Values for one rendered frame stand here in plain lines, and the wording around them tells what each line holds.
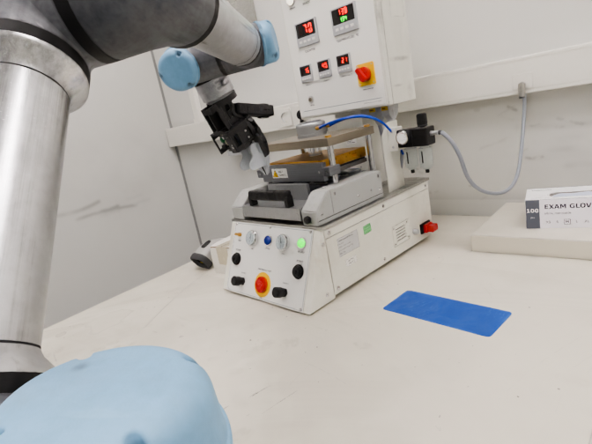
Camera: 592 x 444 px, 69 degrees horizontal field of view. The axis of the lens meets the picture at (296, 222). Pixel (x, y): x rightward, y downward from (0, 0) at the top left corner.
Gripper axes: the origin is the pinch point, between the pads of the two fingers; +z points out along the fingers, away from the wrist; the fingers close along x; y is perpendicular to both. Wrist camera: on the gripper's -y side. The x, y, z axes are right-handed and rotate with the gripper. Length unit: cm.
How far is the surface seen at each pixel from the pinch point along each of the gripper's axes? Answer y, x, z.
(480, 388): 26, 56, 24
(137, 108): -46, -138, -12
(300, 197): -1.3, 5.1, 9.8
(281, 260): 13.2, 5.8, 17.7
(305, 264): 13.3, 13.9, 17.6
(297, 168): -5.8, 3.4, 4.2
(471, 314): 7, 46, 31
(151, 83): -61, -139, -19
